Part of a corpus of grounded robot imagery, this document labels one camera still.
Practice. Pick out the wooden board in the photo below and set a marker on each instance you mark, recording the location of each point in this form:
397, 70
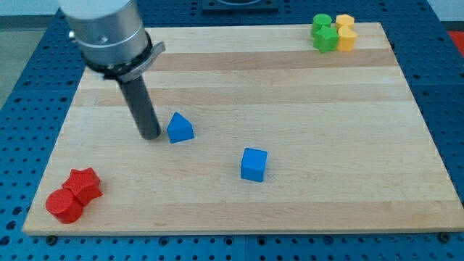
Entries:
348, 149

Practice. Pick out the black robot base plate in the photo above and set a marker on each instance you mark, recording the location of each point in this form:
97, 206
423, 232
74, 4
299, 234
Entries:
239, 5

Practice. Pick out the blue triangle block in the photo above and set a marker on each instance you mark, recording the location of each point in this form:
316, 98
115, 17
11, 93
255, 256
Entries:
179, 129

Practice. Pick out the green cylinder block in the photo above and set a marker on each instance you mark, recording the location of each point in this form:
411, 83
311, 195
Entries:
319, 21

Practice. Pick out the yellow pentagon block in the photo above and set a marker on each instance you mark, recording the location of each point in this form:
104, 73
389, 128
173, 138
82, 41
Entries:
345, 20

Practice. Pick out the red star block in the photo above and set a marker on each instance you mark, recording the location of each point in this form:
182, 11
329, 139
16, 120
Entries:
84, 185

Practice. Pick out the yellow heart block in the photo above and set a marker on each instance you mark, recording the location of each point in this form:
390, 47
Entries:
347, 38

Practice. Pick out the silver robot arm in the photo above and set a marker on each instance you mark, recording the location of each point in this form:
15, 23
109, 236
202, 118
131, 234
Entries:
114, 43

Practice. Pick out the black pusher rod tool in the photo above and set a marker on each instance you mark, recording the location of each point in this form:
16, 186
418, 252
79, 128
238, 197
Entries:
141, 108

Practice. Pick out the green star block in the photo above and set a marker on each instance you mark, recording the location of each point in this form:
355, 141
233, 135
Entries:
325, 39

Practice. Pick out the red cylinder block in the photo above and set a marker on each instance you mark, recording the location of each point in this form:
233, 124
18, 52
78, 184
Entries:
64, 206

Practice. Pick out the blue cube block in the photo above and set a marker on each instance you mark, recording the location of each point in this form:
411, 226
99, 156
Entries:
253, 164

